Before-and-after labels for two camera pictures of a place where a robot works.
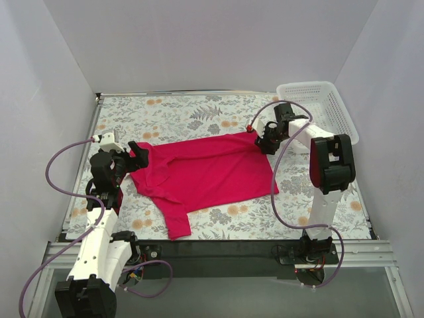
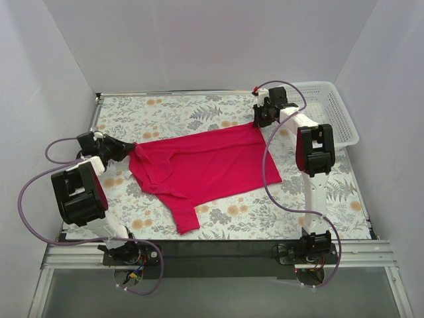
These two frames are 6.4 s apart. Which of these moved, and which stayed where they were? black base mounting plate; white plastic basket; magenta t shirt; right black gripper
Moved: right black gripper; magenta t shirt
Stayed: white plastic basket; black base mounting plate
